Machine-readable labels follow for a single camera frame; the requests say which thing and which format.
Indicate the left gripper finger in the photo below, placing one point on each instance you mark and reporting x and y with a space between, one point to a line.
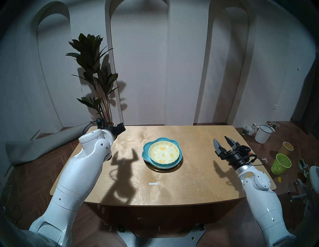
120 129

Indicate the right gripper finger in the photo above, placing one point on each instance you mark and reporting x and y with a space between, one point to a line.
219 148
232 144

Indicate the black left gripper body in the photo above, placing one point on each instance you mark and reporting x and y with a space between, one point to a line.
111 129

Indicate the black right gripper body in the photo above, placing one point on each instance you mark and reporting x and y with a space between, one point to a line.
238 155

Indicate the blue flower-shaped plate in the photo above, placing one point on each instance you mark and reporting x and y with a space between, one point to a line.
147 155

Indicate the yellow floral plate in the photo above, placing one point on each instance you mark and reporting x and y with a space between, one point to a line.
163 152

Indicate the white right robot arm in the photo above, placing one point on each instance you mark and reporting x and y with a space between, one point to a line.
264 199

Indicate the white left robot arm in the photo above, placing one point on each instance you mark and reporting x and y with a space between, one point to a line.
79 174

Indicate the brown plant pot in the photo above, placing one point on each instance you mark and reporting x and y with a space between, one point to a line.
109 123

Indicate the pile of small bottles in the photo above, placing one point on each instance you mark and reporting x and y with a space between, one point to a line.
249 130

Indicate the white bucket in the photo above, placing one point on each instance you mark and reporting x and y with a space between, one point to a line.
263 135

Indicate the green mesh basket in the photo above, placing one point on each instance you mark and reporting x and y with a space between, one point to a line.
280 165

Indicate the yellow paper cup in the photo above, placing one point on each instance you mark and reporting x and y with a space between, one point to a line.
285 149

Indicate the gold metal plate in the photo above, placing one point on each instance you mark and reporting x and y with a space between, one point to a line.
164 170

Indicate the light wooden table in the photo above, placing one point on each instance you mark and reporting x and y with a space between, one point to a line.
174 189

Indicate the rolled grey mat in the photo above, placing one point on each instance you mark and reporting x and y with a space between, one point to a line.
37 147

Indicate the white office chair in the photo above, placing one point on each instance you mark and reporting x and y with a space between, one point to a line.
314 176

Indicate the tall green houseplant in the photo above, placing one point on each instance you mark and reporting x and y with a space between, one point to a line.
87 49

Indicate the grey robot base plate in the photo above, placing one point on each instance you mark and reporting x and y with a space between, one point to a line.
159 240

